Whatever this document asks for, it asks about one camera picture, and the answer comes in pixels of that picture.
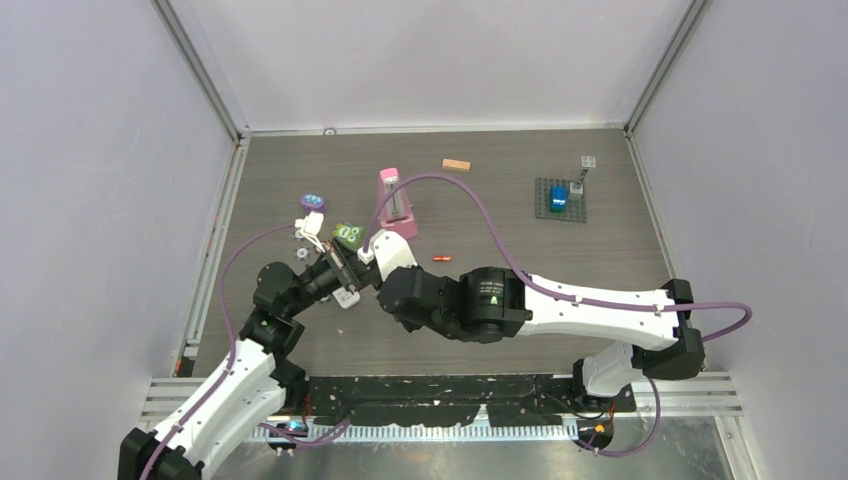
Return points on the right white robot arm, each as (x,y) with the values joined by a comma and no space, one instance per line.
(649,334)

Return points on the pink metronome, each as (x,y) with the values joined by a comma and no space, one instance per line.
(396,215)

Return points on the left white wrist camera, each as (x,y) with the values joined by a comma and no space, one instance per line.
(309,228)

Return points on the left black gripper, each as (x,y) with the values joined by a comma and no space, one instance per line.
(353,271)

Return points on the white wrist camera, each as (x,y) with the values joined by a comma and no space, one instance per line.
(387,251)
(309,228)

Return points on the blue lego brick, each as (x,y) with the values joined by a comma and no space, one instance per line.
(557,199)

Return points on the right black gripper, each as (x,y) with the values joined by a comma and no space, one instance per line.
(409,326)

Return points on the wooden block far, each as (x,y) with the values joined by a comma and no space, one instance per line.
(456,165)

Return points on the purple round toy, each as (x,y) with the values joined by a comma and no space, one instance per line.
(313,203)

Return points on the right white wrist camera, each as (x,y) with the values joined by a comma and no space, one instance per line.
(387,251)

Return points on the white remote control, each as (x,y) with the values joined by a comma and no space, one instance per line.
(345,298)

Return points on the grey lego baseplate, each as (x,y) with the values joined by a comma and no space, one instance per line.
(576,210)

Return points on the grey lego tower piece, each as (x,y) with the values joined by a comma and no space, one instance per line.
(577,187)

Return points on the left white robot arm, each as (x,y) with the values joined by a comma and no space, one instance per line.
(256,378)

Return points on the green monster toy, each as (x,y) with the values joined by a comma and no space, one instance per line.
(351,236)

